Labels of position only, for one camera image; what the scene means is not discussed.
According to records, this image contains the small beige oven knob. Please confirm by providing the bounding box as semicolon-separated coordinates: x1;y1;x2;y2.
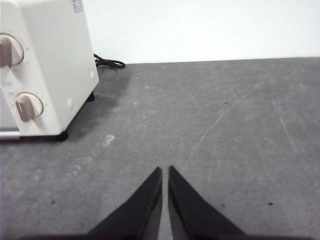
14;91;45;123

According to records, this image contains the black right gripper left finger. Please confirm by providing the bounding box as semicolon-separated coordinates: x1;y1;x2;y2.
84;166;163;240

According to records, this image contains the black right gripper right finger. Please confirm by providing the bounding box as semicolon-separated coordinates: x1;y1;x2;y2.
168;165;251;240

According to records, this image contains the black oven power cable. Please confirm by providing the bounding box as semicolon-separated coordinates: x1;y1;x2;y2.
93;53;126;69

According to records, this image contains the large beige oven knob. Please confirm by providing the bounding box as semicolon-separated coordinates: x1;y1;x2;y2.
0;32;25;69

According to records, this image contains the cream toaster oven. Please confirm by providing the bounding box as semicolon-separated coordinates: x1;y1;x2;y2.
0;0;100;143

